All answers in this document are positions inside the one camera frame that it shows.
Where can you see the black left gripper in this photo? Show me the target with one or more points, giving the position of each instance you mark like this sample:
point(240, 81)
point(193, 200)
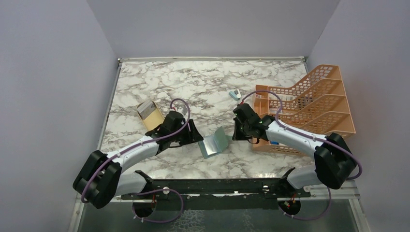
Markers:
point(192, 136)

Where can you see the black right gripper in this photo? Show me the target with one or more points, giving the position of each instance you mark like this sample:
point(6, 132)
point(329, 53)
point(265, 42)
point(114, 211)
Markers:
point(237, 135)

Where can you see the green card holder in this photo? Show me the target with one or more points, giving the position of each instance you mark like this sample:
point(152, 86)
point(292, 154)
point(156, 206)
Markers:
point(214, 144)

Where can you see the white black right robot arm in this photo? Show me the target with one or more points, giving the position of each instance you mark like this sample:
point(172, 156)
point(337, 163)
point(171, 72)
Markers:
point(333, 160)

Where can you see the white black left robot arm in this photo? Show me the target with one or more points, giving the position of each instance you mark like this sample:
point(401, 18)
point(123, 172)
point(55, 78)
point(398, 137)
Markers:
point(102, 176)

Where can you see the light blue small stapler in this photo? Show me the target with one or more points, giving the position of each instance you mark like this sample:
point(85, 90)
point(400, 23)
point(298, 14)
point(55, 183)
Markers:
point(235, 94)

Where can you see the beige oval tray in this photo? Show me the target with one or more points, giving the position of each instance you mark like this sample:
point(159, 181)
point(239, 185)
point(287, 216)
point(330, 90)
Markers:
point(155, 119)

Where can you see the orange plastic file organizer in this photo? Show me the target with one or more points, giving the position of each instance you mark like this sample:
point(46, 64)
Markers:
point(317, 103)

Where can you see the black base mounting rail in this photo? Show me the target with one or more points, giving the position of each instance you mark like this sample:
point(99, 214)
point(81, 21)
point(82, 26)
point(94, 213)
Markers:
point(210, 194)

